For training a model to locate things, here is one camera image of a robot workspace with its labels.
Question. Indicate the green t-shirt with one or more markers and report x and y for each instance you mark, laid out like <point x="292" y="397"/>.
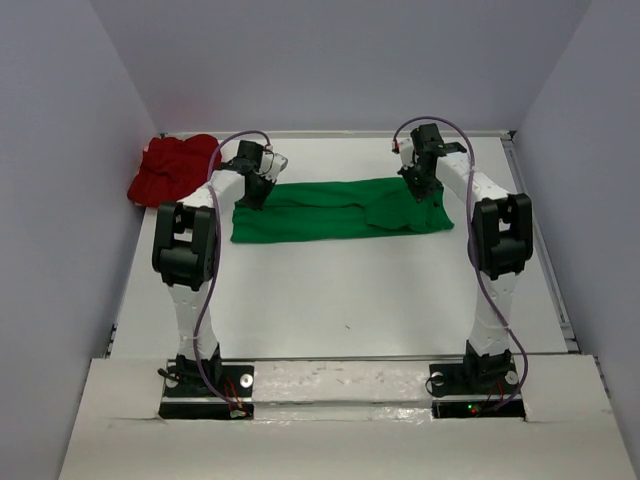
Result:
<point x="315" y="211"/>

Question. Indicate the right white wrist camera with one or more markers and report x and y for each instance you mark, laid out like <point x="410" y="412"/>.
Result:
<point x="405" y="150"/>

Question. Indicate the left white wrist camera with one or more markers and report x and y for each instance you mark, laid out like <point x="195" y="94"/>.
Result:
<point x="272" y="164"/>

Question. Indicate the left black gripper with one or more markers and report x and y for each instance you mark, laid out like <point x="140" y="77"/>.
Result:
<point x="256" y="204"/>

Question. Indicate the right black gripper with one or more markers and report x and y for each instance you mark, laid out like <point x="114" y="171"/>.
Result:
<point x="418" y="193"/>

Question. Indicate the red t-shirt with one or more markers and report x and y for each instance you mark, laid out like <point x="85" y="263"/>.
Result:
<point x="171" y="169"/>

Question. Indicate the white front cover board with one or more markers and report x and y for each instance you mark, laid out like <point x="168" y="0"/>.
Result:
<point x="346" y="420"/>

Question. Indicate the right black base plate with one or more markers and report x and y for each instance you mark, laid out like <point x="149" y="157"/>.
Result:
<point x="455" y="395"/>

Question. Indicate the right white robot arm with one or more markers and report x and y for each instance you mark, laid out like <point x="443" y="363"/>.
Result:
<point x="499" y="228"/>

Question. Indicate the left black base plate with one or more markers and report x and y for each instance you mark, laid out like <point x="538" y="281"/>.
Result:
<point x="190" y="399"/>

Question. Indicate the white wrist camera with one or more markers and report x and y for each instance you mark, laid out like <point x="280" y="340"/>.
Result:
<point x="405" y="150"/>
<point x="272" y="164"/>

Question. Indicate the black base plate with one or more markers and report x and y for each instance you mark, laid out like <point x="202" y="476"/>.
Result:
<point x="190" y="399"/>
<point x="455" y="395"/>

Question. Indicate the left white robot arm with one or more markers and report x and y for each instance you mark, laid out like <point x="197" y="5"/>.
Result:
<point x="186" y="252"/>

